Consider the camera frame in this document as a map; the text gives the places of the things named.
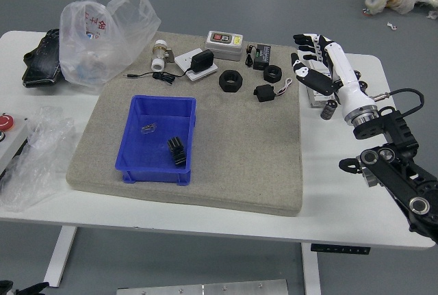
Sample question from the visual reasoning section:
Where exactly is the grey box red stop button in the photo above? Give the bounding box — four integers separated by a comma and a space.
0, 113, 30, 176

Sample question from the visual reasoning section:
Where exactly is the white wall switch plate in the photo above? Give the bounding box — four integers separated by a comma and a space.
174, 48, 219, 83

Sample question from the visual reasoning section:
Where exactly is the brass valve white pipe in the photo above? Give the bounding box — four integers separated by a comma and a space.
151, 39, 175, 73

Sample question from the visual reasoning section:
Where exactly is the grey-brown mat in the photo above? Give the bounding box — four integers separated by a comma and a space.
64, 30, 304, 216

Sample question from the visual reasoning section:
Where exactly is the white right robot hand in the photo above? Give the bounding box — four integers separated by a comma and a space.
290, 32, 376, 118

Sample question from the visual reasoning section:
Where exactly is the white table leg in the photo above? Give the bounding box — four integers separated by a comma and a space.
300, 242, 322, 295
41, 226, 79, 288

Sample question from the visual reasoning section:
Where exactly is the white circuit breaker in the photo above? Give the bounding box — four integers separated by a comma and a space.
305, 57, 340, 109

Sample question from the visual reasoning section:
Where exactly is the grey switch box yellow label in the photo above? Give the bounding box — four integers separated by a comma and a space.
205, 30, 245, 62

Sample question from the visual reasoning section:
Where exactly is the clear plastic wrap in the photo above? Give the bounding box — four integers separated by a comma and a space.
0, 105, 77, 213

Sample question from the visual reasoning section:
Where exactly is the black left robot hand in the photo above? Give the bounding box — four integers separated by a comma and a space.
0, 279, 51, 295

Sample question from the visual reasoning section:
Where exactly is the blue plastic box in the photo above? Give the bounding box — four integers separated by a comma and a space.
115, 94, 198, 185

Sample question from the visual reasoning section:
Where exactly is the black table control panel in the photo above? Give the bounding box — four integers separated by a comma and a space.
310, 245, 371, 255

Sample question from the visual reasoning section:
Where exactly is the translucent plastic bag red print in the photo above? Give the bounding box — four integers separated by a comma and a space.
59, 0, 162, 88

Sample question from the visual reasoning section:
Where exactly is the black adapter cable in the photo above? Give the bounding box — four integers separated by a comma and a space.
123, 68, 192, 86

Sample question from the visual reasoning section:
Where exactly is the big black nut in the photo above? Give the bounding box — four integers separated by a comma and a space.
218, 69, 244, 93

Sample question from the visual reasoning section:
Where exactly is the black pouch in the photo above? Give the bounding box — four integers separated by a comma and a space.
21, 28, 63, 88

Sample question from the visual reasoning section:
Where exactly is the black gear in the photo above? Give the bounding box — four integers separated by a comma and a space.
166, 136, 188, 167

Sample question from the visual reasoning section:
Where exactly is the silver metal plate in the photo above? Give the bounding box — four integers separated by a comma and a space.
116, 279, 289, 295

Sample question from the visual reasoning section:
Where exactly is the black square module with wires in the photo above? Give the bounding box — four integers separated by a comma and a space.
253, 78, 294, 103

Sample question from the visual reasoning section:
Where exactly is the black module green connector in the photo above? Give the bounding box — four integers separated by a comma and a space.
245, 44, 274, 70

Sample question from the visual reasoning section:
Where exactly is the black power adapter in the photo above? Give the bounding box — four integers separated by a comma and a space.
190, 49, 215, 72

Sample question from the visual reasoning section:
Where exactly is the small black nut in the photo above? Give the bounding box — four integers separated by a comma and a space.
263, 64, 284, 83

